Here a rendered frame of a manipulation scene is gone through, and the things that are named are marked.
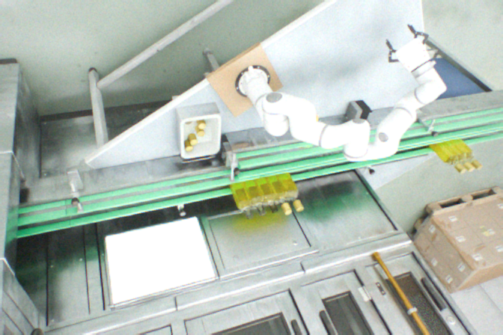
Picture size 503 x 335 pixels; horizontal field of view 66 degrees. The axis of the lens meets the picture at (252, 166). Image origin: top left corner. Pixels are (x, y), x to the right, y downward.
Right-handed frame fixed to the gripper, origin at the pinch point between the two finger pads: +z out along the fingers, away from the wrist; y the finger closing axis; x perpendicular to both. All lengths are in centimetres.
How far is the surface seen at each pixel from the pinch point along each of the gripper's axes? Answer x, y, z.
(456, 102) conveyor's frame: 77, -7, -43
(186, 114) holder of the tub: -32, 82, 20
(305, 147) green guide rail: 6, 59, -18
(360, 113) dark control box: 28.3, 32.6, -18.5
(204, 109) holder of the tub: -26, 77, 18
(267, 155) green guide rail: -7, 72, -12
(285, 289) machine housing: -29, 89, -64
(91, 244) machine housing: -52, 145, -3
